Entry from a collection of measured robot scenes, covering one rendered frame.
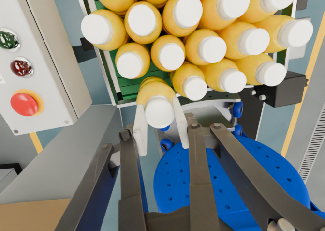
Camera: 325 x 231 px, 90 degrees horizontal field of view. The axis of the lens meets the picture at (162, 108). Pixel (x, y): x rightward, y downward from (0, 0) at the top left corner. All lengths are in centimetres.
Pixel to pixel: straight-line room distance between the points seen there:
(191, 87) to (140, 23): 13
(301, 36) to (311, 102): 176
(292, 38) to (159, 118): 24
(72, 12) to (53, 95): 119
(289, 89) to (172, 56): 30
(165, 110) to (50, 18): 24
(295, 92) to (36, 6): 52
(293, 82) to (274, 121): 149
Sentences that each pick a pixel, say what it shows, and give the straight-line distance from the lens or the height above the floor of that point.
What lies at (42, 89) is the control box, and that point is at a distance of 30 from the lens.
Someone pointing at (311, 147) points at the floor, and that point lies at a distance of 243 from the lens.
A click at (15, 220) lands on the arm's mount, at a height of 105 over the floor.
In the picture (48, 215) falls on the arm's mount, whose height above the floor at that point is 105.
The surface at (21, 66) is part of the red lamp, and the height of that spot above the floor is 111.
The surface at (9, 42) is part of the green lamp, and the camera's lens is 29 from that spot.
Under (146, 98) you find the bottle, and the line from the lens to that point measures 23.
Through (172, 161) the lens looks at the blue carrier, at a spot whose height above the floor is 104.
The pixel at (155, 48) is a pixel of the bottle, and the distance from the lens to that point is 30.
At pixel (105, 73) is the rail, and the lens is 38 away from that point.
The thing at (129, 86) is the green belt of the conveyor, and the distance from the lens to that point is 46.
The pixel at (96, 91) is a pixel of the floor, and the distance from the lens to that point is 148.
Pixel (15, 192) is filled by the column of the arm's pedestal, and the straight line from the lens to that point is 88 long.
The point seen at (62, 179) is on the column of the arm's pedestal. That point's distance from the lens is 83.
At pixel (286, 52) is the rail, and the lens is 47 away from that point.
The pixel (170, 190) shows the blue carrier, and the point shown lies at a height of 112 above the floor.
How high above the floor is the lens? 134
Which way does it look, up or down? 66 degrees down
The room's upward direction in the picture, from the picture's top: 171 degrees clockwise
